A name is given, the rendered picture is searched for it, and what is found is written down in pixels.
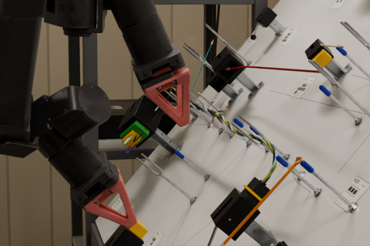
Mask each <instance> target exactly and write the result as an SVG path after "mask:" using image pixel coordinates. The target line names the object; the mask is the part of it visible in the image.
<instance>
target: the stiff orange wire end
mask: <svg viewBox="0 0 370 246"><path fill-rule="evenodd" d="M299 159H300V160H299V161H298V160H295V163H294V164H293V165H292V166H291V168H290V169H289V170H288V171H287V172H286V173H285V174H284V175H283V176H282V177H281V179H280V180H279V181H278V182H277V183H276V184H275V185H274V186H273V187H272V189H271V190H270V191H269V192H268V193H267V194H266V196H265V197H264V198H262V200H261V201H260V202H259V203H258V204H257V206H256V207H255V208H254V209H253V210H252V211H251V212H250V213H249V214H248V215H247V217H246V218H245V219H244V220H243V221H242V222H241V223H240V224H239V225H238V226H237V228H236V229H235V230H234V231H233V232H232V233H231V234H230V235H229V236H228V238H227V239H226V240H225V241H224V242H223V243H222V244H221V245H220V246H225V244H226V243H227V242H228V241H229V240H230V239H231V238H232V237H233V236H234V235H235V233H236V232H237V231H238V230H239V229H240V228H241V227H242V226H243V225H244V223H245V222H246V221H247V220H248V219H249V218H250V217H251V216H252V215H253V214H254V212H255V211H256V210H257V209H258V208H259V207H260V206H261V204H262V203H263V202H264V201H265V200H266V199H267V198H268V197H269V195H270V194H271V193H272V192H273V191H274V190H275V189H276V188H277V187H278V186H279V184H280V183H281V182H282V181H283V180H284V179H285V178H286V177H287V176H288V175H289V173H290V172H291V171H292V170H293V169H294V168H295V167H296V166H297V165H298V164H299V163H301V161H302V157H301V156H300V157H299Z"/></svg>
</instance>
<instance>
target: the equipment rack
mask: <svg viewBox="0 0 370 246"><path fill-rule="evenodd" d="M153 2H154V4H203V5H204V58H205V56H206V54H207V52H208V50H209V47H210V45H211V31H210V30H209V29H208V28H207V27H206V24H208V25H209V26H210V27H211V21H212V11H211V5H212V4H213V7H214V27H213V30H214V31H215V30H216V5H217V4H251V5H252V33H253V32H254V31H255V27H256V25H257V23H258V22H256V20H255V19H256V18H257V17H258V15H259V14H260V13H261V12H262V11H263V9H264V8H267V7H268V0H153ZM82 42H83V84H85V83H92V84H95V85H97V86H98V79H97V33H92V34H91V35H90V37H82ZM68 71H69V86H71V85H73V86H78V87H80V37H77V36H68ZM208 77H209V68H208V67H207V66H206V65H205V64H204V90H205V89H206V88H207V87H208V86H209V83H208V80H207V78H208ZM82 137H83V138H84V139H85V141H86V142H87V143H88V144H89V145H90V146H91V147H92V148H93V149H94V151H95V152H96V153H97V154H100V153H101V152H103V151H104V152H105V153H107V155H108V156H109V157H110V158H109V159H108V160H127V159H136V158H138V159H142V158H144V157H143V156H142V155H141V154H144V155H145V156H146V157H147V158H148V157H149V156H150V155H151V154H152V152H153V151H154V150H155V149H156V148H157V147H156V146H158V145H159V144H158V143H157V142H156V141H155V140H154V139H152V138H151V137H150V138H149V139H148V140H147V141H145V142H144V143H143V144H142V145H140V146H139V148H133V149H132V150H131V151H130V152H129V153H127V154H125V153H126V151H127V149H128V148H126V147H128V146H127V145H126V144H125V145H124V143H123V142H122V139H121V138H120V137H106V138H104V139H99V126H97V127H96V128H94V129H92V130H91V131H89V132H87V133H86V134H84V135H82ZM111 148H125V149H111ZM97 218H98V216H97V215H94V214H91V213H89V212H85V236H84V235H83V208H82V207H81V206H80V205H76V204H75V203H74V202H73V201H72V200H71V221H72V246H91V224H92V223H96V222H95V220H96V219H97Z"/></svg>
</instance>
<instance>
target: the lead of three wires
mask: <svg viewBox="0 0 370 246"><path fill-rule="evenodd" d="M258 141H260V142H262V143H264V144H266V145H267V146H268V147H270V149H271V151H272V153H273V164H272V167H271V169H270V170H269V172H268V174H267V175H266V176H265V178H264V179H263V180H262V182H264V183H266V182H267V181H268V180H269V178H270V177H271V175H272V173H273V172H274V171H275V169H276V165H277V160H276V156H277V155H278V154H277V152H276V150H275V148H274V146H273V144H271V143H269V142H268V141H267V140H266V139H262V138H261V137H259V139H258Z"/></svg>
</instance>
